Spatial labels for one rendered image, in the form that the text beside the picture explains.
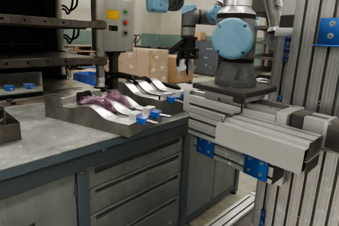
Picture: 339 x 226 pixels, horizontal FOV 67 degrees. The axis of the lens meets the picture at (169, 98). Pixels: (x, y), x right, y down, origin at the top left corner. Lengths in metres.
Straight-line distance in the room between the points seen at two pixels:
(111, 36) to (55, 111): 0.96
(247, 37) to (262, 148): 0.31
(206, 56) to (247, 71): 7.65
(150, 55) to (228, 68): 4.42
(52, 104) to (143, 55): 4.19
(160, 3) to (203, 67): 7.80
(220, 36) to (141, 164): 0.78
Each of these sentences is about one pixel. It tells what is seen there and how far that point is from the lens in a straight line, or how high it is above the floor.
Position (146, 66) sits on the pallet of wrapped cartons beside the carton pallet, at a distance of 5.36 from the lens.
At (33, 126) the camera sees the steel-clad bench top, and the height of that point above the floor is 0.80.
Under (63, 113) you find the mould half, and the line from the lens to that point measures 1.30.
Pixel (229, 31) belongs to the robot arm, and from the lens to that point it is 0.78.
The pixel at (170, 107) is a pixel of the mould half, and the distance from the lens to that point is 1.35.
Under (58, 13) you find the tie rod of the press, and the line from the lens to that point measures 2.52.
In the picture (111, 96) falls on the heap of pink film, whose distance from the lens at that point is 1.29.
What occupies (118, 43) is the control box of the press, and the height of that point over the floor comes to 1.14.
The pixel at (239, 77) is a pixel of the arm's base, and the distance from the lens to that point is 0.93.
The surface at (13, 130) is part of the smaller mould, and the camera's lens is 1.12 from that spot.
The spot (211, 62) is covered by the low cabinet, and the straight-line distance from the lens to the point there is 8.48.
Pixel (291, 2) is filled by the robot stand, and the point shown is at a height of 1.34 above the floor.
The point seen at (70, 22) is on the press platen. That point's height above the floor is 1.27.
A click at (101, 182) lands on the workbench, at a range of 1.21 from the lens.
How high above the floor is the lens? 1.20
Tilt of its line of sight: 13 degrees down
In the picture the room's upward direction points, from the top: 2 degrees clockwise
